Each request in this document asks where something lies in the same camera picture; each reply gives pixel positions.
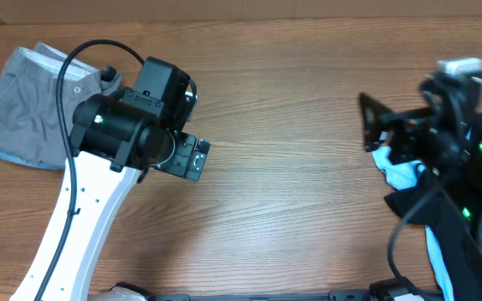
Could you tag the black garment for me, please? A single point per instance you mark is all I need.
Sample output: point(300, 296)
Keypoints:
point(454, 213)

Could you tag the folded blue jeans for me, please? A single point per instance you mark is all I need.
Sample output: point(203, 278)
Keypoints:
point(19, 161)

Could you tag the grey shorts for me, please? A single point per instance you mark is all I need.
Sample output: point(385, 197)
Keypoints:
point(29, 124)

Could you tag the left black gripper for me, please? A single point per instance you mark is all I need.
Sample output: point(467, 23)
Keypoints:
point(178, 164)

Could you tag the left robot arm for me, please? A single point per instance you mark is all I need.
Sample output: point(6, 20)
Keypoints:
point(116, 139)

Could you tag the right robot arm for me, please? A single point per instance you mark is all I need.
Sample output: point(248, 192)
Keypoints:
point(437, 151)

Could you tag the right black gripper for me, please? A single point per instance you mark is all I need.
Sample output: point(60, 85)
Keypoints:
point(397, 123)

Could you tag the light blue shirt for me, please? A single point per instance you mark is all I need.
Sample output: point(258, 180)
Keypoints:
point(404, 176)

